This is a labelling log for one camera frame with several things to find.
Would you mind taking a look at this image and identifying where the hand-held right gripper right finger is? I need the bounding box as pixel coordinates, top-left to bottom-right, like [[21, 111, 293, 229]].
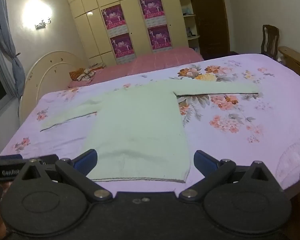
[[178, 150, 284, 202]]

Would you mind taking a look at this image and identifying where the magenta calendar wall poster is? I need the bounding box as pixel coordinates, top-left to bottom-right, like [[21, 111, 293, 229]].
[[139, 0, 163, 27], [110, 33, 135, 65], [147, 24, 172, 53], [101, 4, 128, 37]]

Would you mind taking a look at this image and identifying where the orange patterned cloth bundle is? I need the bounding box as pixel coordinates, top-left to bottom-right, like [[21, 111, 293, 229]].
[[69, 67, 97, 82]]

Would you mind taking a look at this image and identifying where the dark wooden door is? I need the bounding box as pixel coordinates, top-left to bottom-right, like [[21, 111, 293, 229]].
[[186, 0, 232, 58]]

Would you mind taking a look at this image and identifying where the cream corner shelf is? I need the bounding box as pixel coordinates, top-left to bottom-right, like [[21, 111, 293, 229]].
[[176, 0, 201, 52]]

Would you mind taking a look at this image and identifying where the wall lamp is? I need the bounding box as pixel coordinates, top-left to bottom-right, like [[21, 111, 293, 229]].
[[34, 17, 52, 29]]

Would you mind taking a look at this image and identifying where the dark wooden chair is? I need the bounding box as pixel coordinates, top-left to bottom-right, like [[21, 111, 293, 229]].
[[261, 24, 280, 59]]

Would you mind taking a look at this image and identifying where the wooden bed frame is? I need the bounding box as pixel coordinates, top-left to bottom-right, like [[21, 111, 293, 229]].
[[278, 46, 300, 83]]

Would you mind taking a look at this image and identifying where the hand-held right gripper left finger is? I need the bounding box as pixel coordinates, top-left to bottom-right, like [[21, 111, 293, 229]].
[[14, 149, 113, 203]]

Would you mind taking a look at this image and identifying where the purple floral bed sheet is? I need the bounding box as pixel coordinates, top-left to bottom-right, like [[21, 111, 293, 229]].
[[0, 53, 300, 190]]

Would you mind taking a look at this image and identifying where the light green knit sweater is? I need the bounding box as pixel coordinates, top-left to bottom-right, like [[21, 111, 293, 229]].
[[40, 79, 260, 183]]

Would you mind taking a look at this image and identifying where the pink striped bed cover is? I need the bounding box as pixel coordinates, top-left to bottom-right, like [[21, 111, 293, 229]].
[[67, 46, 205, 88]]

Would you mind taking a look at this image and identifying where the cream yellow wardrobe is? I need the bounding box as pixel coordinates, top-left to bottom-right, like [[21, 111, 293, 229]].
[[62, 0, 193, 67]]

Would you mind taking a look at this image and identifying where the cream arched headboard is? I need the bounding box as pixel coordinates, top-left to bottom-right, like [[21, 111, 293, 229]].
[[19, 51, 90, 125]]

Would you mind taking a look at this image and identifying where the grey blue curtain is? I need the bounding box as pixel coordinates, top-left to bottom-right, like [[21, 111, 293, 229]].
[[0, 0, 25, 101]]

